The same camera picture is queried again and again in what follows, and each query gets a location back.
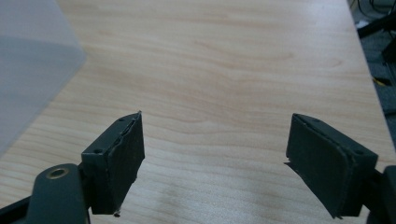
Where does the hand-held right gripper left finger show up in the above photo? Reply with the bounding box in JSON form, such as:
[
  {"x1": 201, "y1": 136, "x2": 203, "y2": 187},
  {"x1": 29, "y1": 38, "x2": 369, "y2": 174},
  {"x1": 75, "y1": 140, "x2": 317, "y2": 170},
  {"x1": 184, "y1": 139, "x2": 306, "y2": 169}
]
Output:
[{"x1": 81, "y1": 110, "x2": 146, "y2": 217}]

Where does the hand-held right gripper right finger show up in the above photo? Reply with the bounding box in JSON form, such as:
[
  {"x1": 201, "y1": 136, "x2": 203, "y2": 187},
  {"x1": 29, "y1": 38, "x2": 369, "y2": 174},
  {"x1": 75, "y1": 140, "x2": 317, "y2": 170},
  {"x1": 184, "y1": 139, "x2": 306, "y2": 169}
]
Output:
[{"x1": 284, "y1": 113, "x2": 379, "y2": 219}]

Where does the clear plastic storage box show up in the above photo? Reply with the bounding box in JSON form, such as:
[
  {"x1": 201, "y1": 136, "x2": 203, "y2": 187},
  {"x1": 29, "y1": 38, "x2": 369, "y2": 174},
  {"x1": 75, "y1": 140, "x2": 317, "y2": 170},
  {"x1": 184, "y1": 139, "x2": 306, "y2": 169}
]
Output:
[{"x1": 0, "y1": 0, "x2": 88, "y2": 157}]

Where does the black metal stand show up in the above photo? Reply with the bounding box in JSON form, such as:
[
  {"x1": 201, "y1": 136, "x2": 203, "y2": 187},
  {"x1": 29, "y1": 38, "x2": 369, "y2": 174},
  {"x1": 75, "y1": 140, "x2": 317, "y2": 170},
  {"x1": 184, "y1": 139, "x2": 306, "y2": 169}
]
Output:
[{"x1": 357, "y1": 12, "x2": 396, "y2": 63}]

